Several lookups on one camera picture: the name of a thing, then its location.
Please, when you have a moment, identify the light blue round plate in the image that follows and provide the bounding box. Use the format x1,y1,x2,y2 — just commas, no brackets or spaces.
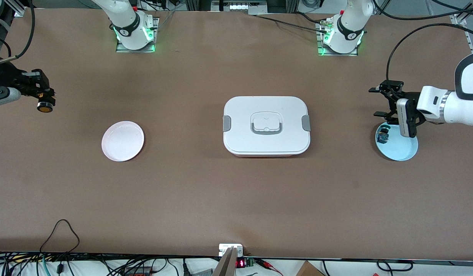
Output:
375,121,419,161

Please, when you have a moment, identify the pink round plate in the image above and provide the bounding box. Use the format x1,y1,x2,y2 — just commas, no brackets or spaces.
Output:
101,121,145,162

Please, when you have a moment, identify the white lidded lunch box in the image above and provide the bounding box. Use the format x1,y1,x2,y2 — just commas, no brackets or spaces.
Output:
223,96,311,158

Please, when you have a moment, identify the brown cardboard box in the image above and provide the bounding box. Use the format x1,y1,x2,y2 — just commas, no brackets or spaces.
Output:
296,261,325,276

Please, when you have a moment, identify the small white device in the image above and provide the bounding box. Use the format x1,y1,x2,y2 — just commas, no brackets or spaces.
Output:
219,244,244,256

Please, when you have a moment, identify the aluminium profile bar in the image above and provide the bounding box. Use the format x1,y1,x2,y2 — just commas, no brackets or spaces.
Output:
211,247,239,276

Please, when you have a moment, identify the green push-button switch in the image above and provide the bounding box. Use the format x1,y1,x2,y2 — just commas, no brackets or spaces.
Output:
377,125,391,144

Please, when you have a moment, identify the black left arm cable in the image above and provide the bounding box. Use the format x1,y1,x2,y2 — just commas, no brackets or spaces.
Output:
374,0,473,83

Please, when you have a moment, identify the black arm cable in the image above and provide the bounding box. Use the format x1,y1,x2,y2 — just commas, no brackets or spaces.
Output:
374,0,473,83
0,0,36,64

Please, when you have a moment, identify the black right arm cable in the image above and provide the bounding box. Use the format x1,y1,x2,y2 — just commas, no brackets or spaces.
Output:
0,0,36,64

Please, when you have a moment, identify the aluminium frame corner bracket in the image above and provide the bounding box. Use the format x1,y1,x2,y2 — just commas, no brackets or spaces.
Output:
7,0,27,18

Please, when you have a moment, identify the aluminium frame rail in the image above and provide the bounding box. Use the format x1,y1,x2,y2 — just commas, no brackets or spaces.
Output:
453,13,472,44

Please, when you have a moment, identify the black looped cable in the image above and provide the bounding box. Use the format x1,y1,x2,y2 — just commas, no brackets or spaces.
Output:
39,219,80,253

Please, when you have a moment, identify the grey lid handle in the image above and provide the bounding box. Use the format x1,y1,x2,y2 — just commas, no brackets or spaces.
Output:
250,121,283,136

